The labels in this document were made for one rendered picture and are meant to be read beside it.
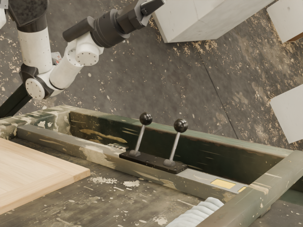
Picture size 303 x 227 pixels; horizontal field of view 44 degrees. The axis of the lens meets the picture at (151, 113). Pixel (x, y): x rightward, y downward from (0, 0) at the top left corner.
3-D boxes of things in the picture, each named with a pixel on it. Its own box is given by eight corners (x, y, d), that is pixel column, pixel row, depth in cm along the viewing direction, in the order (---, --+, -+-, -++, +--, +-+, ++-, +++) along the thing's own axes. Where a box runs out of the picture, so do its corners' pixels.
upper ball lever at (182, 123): (166, 168, 99) (181, 119, 101) (178, 171, 96) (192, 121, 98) (158, 165, 96) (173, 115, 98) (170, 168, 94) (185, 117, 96)
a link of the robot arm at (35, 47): (17, 93, 127) (5, 30, 114) (43, 76, 136) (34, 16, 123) (44, 103, 123) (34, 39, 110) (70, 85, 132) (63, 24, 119)
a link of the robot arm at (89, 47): (119, 55, 105) (89, 70, 111) (119, 27, 111) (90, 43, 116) (91, 32, 97) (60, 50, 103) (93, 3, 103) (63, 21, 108)
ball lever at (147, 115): (133, 158, 107) (146, 113, 108) (143, 161, 104) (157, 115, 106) (124, 155, 104) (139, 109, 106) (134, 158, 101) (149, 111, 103)
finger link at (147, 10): (166, 4, 98) (147, 15, 101) (159, -7, 96) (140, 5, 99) (165, 6, 97) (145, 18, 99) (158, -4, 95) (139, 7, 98)
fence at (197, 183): (29, 133, 143) (28, 123, 142) (270, 208, 83) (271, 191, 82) (17, 137, 140) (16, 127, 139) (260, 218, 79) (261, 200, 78)
